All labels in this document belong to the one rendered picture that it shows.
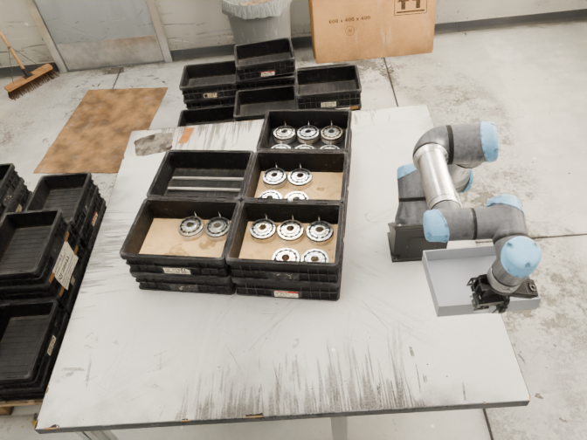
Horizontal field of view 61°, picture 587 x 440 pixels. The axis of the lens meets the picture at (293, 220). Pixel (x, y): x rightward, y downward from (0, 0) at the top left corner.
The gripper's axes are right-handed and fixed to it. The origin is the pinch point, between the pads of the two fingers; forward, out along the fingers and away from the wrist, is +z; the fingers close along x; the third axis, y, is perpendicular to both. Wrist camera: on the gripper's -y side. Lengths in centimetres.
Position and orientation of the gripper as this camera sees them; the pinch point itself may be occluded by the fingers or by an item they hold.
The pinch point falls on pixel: (488, 305)
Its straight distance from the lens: 145.4
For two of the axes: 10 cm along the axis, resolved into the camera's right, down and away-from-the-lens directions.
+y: -9.9, 1.2, 0.2
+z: 0.7, 4.8, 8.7
